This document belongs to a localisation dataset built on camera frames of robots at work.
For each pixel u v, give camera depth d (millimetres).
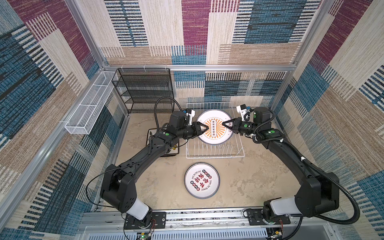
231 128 723
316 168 430
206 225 729
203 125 744
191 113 742
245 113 729
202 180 844
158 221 734
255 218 729
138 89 1085
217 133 759
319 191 408
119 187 422
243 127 689
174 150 942
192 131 688
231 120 754
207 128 761
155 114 687
